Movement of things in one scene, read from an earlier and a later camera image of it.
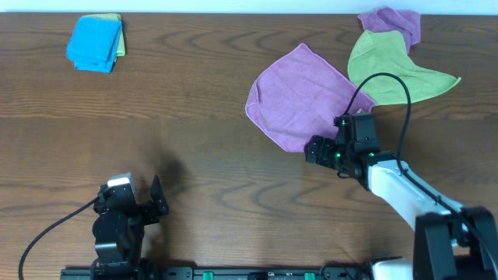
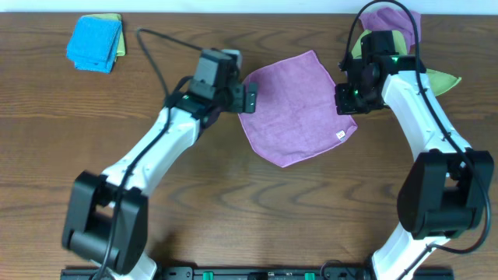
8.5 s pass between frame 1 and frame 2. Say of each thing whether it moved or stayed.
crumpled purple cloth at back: stayed
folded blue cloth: stayed
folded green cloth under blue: stayed
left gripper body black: moved
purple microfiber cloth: moved
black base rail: stayed
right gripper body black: moved
